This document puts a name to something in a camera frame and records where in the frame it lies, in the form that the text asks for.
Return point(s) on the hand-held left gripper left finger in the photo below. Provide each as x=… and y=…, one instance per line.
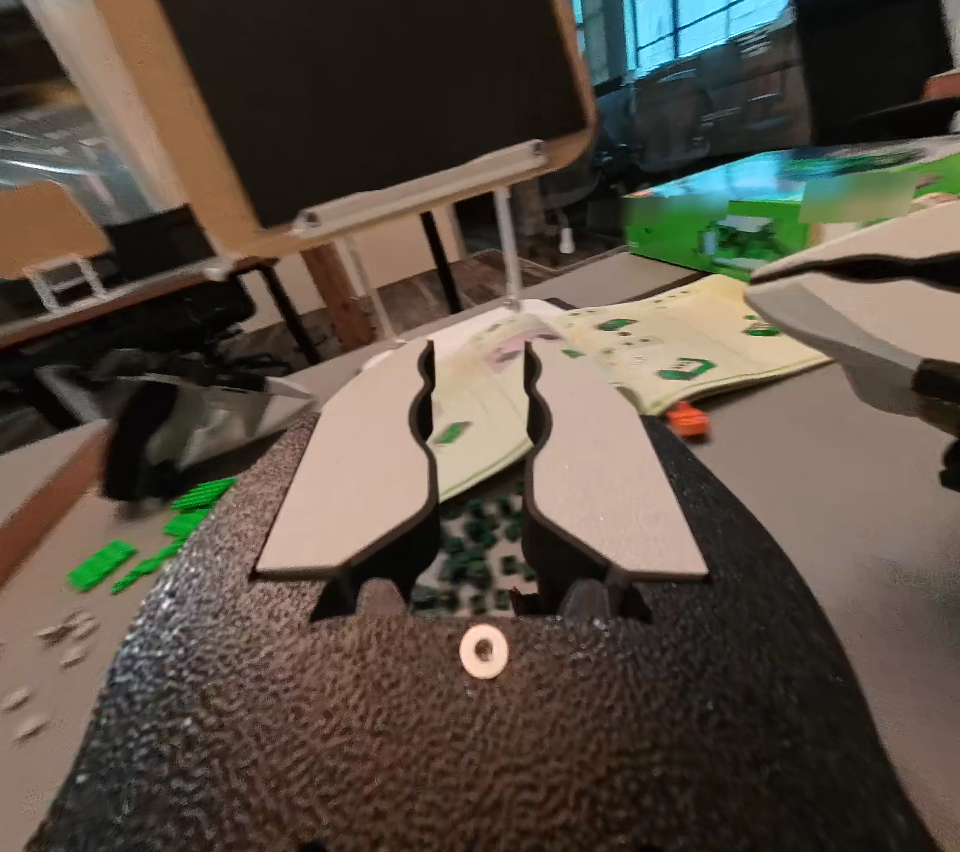
x=360, y=477

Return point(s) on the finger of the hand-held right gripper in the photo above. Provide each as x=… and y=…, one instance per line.
x=840, y=319
x=885, y=244

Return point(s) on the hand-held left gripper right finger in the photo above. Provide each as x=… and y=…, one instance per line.
x=607, y=477

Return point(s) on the lego instruction booklet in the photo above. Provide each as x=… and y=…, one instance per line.
x=675, y=342

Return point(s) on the white book stand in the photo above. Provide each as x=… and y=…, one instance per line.
x=360, y=42

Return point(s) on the pile of dark green lego pieces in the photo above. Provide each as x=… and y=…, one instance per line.
x=472, y=544

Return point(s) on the green lego box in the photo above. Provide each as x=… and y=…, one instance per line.
x=675, y=222

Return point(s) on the narrow bright green lego plate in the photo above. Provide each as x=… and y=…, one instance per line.
x=146, y=571

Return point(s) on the scattered light grey lego tiles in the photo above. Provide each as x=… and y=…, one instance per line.
x=52, y=642

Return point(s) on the orange brick separator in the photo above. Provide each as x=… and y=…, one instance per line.
x=688, y=421

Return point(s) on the black and white spare gripper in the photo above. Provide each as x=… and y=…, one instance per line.
x=195, y=417

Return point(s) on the wooden building column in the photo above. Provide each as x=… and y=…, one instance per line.
x=337, y=297

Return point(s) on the black monitor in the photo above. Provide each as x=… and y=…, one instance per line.
x=870, y=57

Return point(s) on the black office chair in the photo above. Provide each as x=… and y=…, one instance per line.
x=202, y=319

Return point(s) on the brown top office desk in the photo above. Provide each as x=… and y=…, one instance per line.
x=112, y=304

